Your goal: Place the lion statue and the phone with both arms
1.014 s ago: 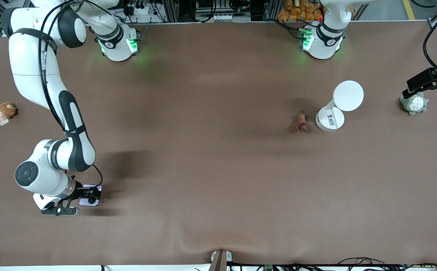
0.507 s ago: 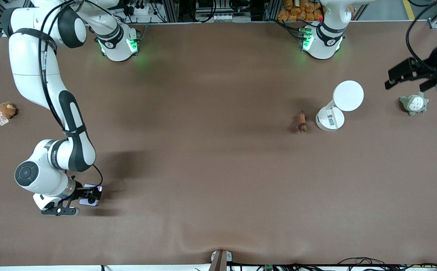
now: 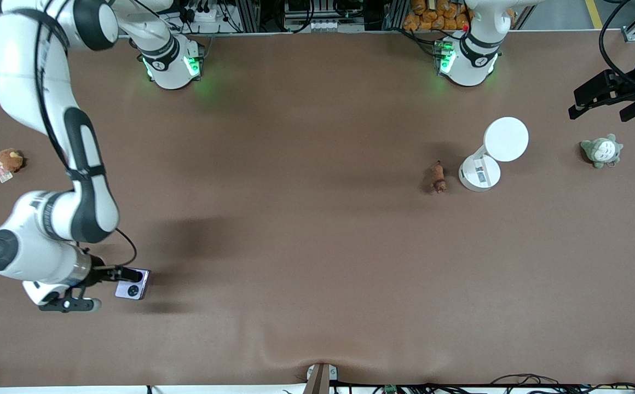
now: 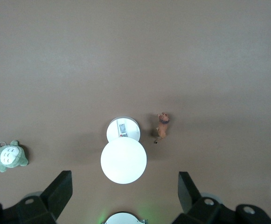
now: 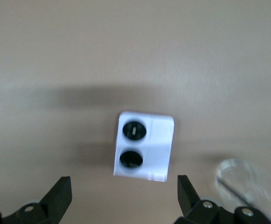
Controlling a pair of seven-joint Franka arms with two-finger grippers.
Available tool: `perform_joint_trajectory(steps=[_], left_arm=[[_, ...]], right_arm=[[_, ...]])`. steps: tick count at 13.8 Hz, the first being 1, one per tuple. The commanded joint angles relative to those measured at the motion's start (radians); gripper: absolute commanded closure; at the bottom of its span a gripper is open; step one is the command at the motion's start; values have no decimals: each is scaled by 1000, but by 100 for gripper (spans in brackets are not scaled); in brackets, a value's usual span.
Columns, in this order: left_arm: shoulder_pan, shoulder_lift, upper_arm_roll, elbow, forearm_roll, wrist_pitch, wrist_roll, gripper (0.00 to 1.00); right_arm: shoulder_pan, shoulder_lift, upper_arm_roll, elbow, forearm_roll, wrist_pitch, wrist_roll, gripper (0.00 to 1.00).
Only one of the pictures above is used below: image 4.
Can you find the white round table lamp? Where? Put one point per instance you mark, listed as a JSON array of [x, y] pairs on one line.
[[123, 161]]

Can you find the green grey plush toy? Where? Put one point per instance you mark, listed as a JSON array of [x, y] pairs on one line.
[[9, 156]]

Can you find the brown lion statue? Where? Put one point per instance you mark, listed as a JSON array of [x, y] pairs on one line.
[[163, 128]]

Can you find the brown table cover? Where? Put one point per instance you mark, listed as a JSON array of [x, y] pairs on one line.
[[135, 58]]

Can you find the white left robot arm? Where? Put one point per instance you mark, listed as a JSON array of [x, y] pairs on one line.
[[123, 219]]

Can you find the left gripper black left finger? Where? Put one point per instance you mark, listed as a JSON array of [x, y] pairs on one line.
[[53, 193]]

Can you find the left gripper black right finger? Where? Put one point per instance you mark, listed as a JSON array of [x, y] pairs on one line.
[[189, 193]]

